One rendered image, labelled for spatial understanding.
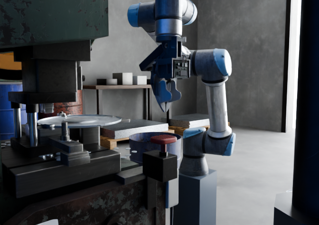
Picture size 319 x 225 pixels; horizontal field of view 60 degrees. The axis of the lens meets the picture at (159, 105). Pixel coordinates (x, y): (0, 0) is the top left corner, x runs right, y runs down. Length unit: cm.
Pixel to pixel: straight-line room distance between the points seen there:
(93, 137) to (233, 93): 504
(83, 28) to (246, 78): 506
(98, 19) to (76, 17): 7
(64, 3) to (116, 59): 425
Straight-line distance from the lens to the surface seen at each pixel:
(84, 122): 98
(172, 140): 81
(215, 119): 131
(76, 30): 82
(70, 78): 93
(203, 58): 119
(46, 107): 96
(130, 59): 522
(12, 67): 130
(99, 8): 87
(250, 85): 569
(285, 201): 21
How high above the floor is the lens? 93
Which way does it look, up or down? 5 degrees down
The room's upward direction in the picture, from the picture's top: straight up
